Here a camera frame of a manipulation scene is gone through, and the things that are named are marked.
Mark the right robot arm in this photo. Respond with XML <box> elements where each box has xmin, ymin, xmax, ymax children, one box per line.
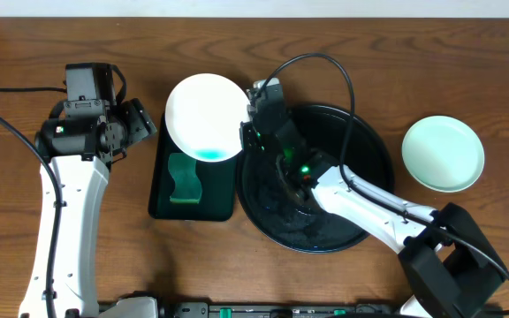
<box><xmin>238</xmin><ymin>103</ymin><xmax>507</xmax><ymax>317</ymax></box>

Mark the green sponge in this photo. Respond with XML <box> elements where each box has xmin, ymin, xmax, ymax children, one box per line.
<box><xmin>168</xmin><ymin>153</ymin><xmax>202</xmax><ymax>204</ymax></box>

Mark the mint green plate front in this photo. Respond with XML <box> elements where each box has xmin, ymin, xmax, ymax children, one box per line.
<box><xmin>401</xmin><ymin>116</ymin><xmax>485</xmax><ymax>193</ymax></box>

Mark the black rectangular tray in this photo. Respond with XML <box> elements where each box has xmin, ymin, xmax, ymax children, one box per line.
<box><xmin>148</xmin><ymin>119</ymin><xmax>237</xmax><ymax>222</ymax></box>

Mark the white pink plate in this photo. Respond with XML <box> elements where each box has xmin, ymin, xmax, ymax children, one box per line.
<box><xmin>164</xmin><ymin>73</ymin><xmax>249</xmax><ymax>163</ymax></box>

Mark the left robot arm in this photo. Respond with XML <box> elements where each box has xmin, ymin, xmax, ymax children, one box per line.
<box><xmin>19</xmin><ymin>98</ymin><xmax>156</xmax><ymax>317</ymax></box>

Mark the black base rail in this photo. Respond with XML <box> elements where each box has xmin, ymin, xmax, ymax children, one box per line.
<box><xmin>97</xmin><ymin>300</ymin><xmax>397</xmax><ymax>318</ymax></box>

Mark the black round tray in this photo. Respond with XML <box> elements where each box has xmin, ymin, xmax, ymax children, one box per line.
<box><xmin>237</xmin><ymin>104</ymin><xmax>394</xmax><ymax>254</ymax></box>

